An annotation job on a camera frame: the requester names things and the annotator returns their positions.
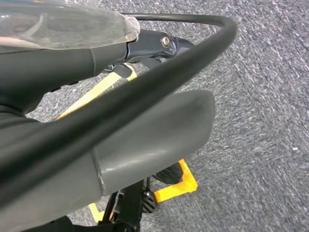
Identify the black robot foot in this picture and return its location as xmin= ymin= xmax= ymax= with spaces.
xmin=23 ymin=163 xmax=184 ymax=232

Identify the yellow floor tape square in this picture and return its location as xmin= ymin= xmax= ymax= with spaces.
xmin=57 ymin=63 xmax=199 ymax=224

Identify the black cable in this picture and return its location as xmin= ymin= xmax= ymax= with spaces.
xmin=0 ymin=13 xmax=238 ymax=209

